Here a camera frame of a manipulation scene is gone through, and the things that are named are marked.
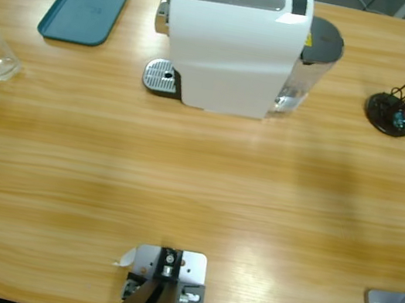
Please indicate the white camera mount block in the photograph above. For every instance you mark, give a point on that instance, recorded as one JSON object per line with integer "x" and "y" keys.
{"x": 191, "y": 267}

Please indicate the teal plastic tray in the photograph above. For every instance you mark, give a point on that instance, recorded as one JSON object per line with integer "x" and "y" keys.
{"x": 82, "y": 8}

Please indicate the white capsule coffee machine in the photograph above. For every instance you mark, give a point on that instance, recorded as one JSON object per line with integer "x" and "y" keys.
{"x": 227, "y": 54}

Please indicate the black mount bracket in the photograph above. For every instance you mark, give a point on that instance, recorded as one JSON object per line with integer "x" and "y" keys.
{"x": 200, "y": 291}

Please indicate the teal coffee capsule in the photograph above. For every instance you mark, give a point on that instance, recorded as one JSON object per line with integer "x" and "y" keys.
{"x": 401, "y": 121}

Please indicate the white tape tab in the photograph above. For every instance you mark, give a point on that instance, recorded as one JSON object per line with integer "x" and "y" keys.
{"x": 125, "y": 257}

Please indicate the clear water tank black lid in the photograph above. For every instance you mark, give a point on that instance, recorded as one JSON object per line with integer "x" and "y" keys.
{"x": 324, "y": 39}

